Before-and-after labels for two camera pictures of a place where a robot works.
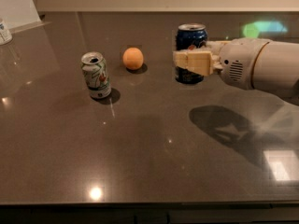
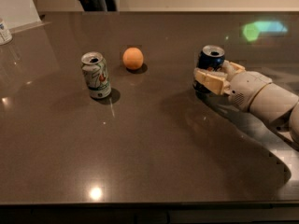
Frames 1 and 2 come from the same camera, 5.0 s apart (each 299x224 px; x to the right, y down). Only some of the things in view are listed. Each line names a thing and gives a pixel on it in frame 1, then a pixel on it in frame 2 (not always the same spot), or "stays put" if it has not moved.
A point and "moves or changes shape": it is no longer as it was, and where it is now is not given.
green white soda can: x=96 y=75 stays put
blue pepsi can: x=189 y=36 moves or changes shape
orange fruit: x=133 y=58 stays put
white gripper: x=239 y=62 -> x=248 y=88
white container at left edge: x=6 y=35 stays put
